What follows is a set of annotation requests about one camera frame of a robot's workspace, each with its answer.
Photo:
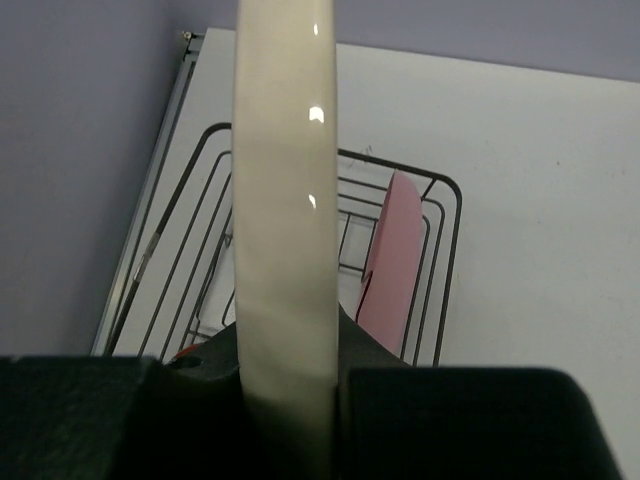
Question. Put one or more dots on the cream floral plate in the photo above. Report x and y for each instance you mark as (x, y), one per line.
(284, 146)

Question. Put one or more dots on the wire dish rack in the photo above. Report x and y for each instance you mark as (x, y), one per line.
(183, 291)

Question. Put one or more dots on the pink plastic plate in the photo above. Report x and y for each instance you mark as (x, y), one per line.
(392, 266)

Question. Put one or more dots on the orange ceramic mug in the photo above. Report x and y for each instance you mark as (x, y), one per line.
(185, 352)

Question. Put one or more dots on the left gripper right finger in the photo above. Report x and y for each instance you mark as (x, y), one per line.
(402, 422)

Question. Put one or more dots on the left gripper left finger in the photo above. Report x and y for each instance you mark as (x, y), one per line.
(123, 417)

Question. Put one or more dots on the aluminium table edge rail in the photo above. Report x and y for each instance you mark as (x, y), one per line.
(190, 44)

